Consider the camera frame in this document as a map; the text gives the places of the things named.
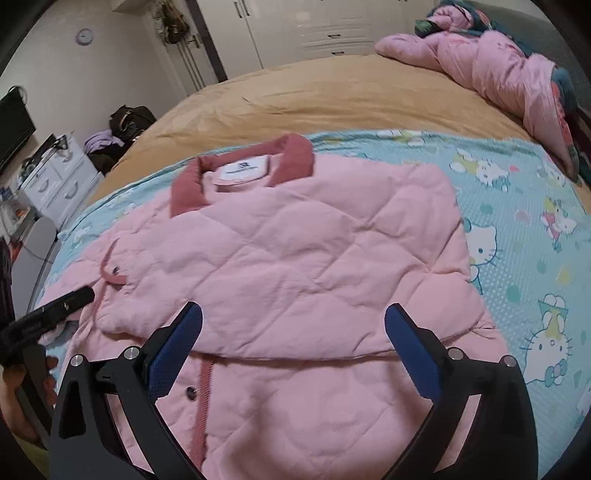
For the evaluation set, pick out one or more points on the dark brown clothes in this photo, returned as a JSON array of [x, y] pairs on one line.
[[106, 159]]

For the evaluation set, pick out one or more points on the hanging door decoration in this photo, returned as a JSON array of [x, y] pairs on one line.
[[173, 21]]

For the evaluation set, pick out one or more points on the white wardrobe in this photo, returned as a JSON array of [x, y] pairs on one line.
[[286, 27]]

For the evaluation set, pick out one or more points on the black television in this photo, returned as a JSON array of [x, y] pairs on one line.
[[14, 129]]

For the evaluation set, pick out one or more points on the blue cartoon cat blanket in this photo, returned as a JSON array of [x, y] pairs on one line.
[[521, 258]]

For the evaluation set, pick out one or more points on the person's left hand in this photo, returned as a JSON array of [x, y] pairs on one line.
[[11, 392]]

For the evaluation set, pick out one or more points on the pink quilted jacket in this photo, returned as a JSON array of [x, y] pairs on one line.
[[295, 258]]

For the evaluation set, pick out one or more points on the white drawer cabinet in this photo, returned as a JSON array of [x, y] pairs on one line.
[[60, 180]]

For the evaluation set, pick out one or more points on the purple cloth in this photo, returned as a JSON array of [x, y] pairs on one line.
[[99, 138]]

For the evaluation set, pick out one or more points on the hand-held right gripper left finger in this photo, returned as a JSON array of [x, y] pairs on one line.
[[178, 350]]

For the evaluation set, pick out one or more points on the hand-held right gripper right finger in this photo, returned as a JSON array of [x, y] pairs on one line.
[[413, 350]]

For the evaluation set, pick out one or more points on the pink puffy jacket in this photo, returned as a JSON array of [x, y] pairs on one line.
[[485, 64]]

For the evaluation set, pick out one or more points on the tan bed sheet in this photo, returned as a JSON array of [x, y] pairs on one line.
[[323, 92]]

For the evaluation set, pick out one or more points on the black bag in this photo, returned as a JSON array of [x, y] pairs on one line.
[[131, 120]]

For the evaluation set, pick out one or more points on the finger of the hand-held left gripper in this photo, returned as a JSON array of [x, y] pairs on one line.
[[64, 302]]

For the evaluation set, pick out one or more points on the cluttered desk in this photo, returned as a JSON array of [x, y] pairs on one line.
[[14, 212]]

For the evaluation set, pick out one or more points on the round wall clock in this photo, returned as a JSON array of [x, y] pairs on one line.
[[84, 36]]

